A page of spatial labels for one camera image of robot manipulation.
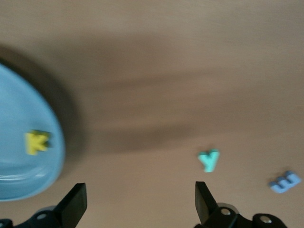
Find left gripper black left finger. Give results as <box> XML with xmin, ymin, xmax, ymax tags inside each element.
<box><xmin>0</xmin><ymin>182</ymin><xmax>87</xmax><ymax>228</ymax></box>

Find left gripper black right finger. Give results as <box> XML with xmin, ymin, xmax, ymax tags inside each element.
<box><xmin>194</xmin><ymin>181</ymin><xmax>289</xmax><ymax>228</ymax></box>

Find teal foam letter Y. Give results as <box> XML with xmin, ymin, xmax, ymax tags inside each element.
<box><xmin>197</xmin><ymin>149</ymin><xmax>220</xmax><ymax>173</ymax></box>

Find yellow foam letter K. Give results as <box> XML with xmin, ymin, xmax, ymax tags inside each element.
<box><xmin>25</xmin><ymin>130</ymin><xmax>52</xmax><ymax>155</ymax></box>

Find blue foam letter E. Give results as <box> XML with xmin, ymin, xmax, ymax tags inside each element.
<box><xmin>268</xmin><ymin>170</ymin><xmax>302</xmax><ymax>193</ymax></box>

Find blue plate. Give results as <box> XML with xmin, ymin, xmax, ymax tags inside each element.
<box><xmin>0</xmin><ymin>62</ymin><xmax>67</xmax><ymax>202</ymax></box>

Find brown table cover cloth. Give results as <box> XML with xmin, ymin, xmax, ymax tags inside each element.
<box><xmin>0</xmin><ymin>0</ymin><xmax>304</xmax><ymax>228</ymax></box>

